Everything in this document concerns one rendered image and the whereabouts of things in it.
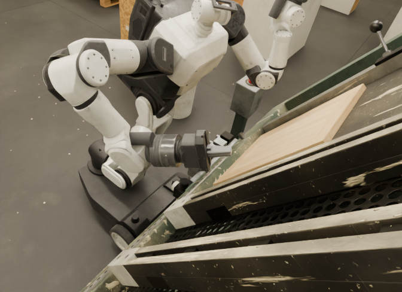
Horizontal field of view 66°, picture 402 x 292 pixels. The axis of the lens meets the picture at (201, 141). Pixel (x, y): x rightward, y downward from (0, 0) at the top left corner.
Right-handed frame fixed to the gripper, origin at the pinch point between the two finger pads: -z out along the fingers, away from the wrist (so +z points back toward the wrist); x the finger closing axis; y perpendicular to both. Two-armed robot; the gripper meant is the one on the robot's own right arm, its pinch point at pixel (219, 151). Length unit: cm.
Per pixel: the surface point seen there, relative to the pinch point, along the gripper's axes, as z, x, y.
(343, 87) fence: -38, -7, 43
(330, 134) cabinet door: -27.8, -0.3, 7.3
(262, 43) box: -4, -87, 291
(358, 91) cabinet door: -39, -2, 31
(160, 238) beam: 20.8, -29.8, -7.6
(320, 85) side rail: -35, -21, 70
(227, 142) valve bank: 8, -44, 58
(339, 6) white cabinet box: -129, -124, 526
